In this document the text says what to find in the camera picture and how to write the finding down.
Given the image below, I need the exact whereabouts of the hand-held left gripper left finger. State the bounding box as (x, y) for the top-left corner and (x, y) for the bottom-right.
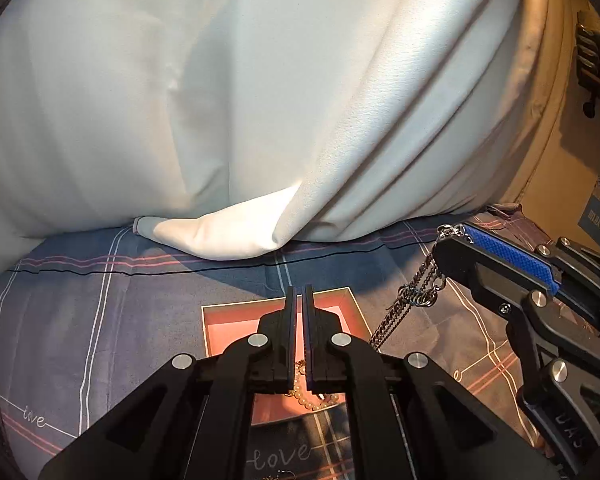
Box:
(37, 286), (298, 480)

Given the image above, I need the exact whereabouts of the dark metal chain necklace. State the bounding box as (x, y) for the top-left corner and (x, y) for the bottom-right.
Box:
(369, 224), (470, 352)

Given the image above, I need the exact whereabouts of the thin black cable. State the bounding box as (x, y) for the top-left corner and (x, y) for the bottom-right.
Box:
(7, 246), (433, 277)

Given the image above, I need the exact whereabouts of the pearl bracelet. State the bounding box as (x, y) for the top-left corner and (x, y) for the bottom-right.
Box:
(284, 360), (342, 412)

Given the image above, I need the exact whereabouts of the teal box with pink inside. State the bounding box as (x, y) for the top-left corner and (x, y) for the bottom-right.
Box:
(201, 286), (376, 429)

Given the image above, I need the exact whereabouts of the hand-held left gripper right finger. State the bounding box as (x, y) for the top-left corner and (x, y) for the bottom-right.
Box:
(303, 284), (561, 480)

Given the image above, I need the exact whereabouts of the pale grey curtain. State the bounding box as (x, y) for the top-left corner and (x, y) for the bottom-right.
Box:
(0, 0), (548, 262)

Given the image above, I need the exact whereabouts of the blue plaid bedsheet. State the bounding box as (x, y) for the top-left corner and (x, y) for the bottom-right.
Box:
(0, 204), (600, 480)

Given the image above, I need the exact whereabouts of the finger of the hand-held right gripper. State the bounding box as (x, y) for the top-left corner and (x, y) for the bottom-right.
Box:
(431, 236), (600, 362)
(461, 223), (600, 342)

